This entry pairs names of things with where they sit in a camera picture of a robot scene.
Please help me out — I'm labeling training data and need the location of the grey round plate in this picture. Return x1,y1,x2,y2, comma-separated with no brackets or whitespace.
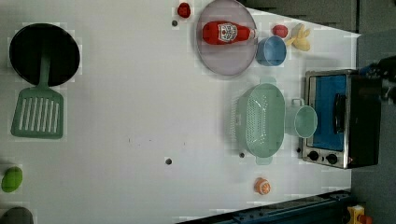
195,0,258,76

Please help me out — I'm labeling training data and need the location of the red ketchup bottle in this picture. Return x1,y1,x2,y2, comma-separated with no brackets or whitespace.
202,21,257,45

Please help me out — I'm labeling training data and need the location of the blue plastic bowl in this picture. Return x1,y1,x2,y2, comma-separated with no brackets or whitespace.
256,35,287,66

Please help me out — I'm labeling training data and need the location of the mint green plastic mug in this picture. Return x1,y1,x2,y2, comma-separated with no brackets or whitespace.
285,98,318,138

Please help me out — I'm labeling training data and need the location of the red tomato toy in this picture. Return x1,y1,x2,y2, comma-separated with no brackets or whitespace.
177,2,191,19

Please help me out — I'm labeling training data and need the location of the red strawberry toy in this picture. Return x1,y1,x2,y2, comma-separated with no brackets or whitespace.
272,24,289,38

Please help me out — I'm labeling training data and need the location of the yellow peeled banana toy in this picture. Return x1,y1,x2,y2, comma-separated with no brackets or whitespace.
286,23,311,51

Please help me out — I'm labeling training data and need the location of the silver toaster oven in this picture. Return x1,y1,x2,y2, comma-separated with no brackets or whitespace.
302,69,382,169

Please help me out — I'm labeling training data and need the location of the green slotted spatula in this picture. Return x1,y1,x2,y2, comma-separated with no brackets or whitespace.
10,53,64,139

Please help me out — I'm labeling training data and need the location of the green lime toy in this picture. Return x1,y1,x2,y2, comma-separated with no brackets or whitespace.
1,166,23,192

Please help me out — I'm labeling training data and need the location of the dark grey round object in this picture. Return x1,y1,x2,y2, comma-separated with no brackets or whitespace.
0,207,34,224

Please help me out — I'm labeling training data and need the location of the blue metal frame rail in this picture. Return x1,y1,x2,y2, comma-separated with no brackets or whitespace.
178,190,357,224

